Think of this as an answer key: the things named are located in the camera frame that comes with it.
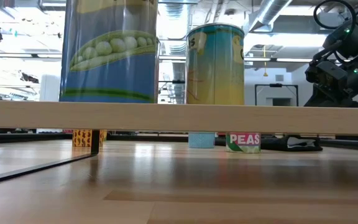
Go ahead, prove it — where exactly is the black background station frame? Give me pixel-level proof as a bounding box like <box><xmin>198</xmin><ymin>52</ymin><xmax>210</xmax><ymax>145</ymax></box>
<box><xmin>254</xmin><ymin>82</ymin><xmax>300</xmax><ymax>106</ymax></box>
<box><xmin>158</xmin><ymin>80</ymin><xmax>186</xmax><ymax>105</ymax></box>

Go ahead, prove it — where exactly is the corrugated silver duct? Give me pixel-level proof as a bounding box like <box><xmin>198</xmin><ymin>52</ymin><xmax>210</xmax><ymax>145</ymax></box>
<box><xmin>163</xmin><ymin>2</ymin><xmax>186</xmax><ymax>57</ymax></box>

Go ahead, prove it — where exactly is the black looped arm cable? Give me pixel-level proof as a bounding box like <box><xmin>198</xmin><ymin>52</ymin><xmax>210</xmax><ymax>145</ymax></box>
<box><xmin>313</xmin><ymin>0</ymin><xmax>357</xmax><ymax>30</ymax></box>

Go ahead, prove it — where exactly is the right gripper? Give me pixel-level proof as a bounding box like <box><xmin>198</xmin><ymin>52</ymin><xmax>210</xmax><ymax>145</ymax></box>
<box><xmin>303</xmin><ymin>60</ymin><xmax>358</xmax><ymax>108</ymax></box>

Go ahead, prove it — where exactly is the yellow hanging ceiling object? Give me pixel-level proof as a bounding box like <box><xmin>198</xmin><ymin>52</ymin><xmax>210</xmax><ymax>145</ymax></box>
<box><xmin>262</xmin><ymin>45</ymin><xmax>269</xmax><ymax>78</ymax></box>

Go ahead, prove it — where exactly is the smooth silver ventilation duct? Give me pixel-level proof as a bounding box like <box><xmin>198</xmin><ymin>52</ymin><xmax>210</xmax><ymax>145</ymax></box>
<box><xmin>244</xmin><ymin>0</ymin><xmax>294</xmax><ymax>35</ymax></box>

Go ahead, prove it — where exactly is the light blue short can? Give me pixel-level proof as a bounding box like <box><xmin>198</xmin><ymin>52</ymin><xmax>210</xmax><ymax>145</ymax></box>
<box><xmin>188</xmin><ymin>133</ymin><xmax>216</xmax><ymax>149</ymax></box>

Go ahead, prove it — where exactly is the long ceiling light strip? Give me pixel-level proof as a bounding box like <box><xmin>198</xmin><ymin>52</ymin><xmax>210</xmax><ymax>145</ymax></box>
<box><xmin>244</xmin><ymin>57</ymin><xmax>313</xmax><ymax>63</ymax></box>
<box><xmin>0</xmin><ymin>53</ymin><xmax>62</xmax><ymax>59</ymax></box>

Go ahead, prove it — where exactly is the wooden shelf with black frame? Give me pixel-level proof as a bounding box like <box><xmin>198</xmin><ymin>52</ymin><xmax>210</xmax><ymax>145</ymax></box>
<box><xmin>0</xmin><ymin>0</ymin><xmax>358</xmax><ymax>187</ymax></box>

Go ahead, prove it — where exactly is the short can with PEAS label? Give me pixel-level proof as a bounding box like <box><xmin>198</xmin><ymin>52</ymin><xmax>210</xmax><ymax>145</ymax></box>
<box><xmin>226</xmin><ymin>133</ymin><xmax>262</xmax><ymax>154</ymax></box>

